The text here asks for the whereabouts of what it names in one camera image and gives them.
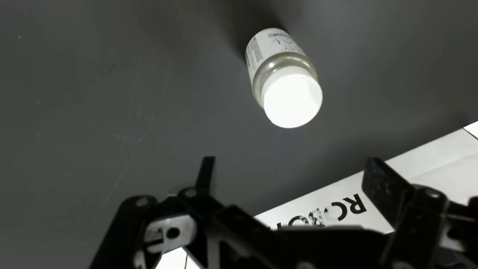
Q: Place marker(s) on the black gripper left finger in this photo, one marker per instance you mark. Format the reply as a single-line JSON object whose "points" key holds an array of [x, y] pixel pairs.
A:
{"points": [[199, 225]]}

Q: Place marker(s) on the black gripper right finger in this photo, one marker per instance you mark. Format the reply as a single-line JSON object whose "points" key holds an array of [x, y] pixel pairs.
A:
{"points": [[428, 225]]}

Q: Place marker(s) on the small white-capped labelled bottle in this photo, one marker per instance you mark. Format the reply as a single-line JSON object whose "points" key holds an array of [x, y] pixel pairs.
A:
{"points": [[284, 80]]}

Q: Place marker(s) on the long white Robotiq box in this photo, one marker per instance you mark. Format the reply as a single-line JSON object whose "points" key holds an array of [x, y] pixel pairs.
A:
{"points": [[338, 199]]}

